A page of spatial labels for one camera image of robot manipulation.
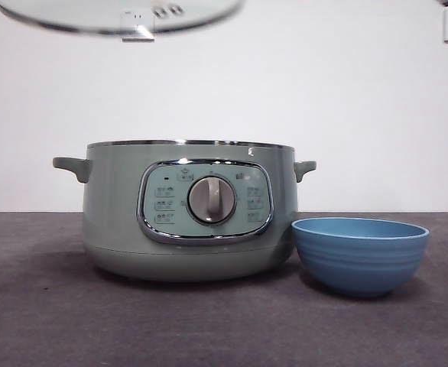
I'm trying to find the glass lid with green knob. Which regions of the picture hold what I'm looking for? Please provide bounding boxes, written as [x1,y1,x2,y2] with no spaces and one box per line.
[0,0,247,38]

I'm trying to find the pale green electric steamer pot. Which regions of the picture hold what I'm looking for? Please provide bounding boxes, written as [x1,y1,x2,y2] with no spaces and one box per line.
[52,139,317,284]

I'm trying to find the blue ribbed bowl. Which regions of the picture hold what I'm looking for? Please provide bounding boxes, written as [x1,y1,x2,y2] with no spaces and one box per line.
[291,217,430,300]

